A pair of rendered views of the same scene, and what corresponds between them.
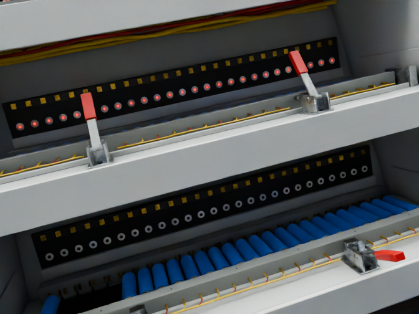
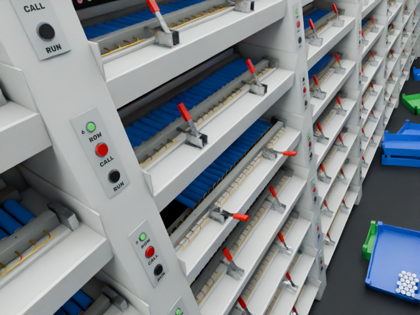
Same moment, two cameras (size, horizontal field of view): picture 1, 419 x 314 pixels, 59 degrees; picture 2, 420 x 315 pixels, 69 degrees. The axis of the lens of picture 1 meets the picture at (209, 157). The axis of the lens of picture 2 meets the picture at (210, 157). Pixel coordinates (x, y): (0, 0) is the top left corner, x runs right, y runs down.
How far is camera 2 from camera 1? 54 cm
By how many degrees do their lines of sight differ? 48
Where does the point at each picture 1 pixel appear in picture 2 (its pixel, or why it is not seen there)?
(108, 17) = (197, 57)
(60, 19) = (179, 62)
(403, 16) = (275, 32)
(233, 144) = (244, 119)
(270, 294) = (249, 180)
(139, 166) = (219, 142)
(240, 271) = (235, 174)
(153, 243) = not seen: hidden behind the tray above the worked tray
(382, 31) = (260, 34)
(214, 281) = (229, 182)
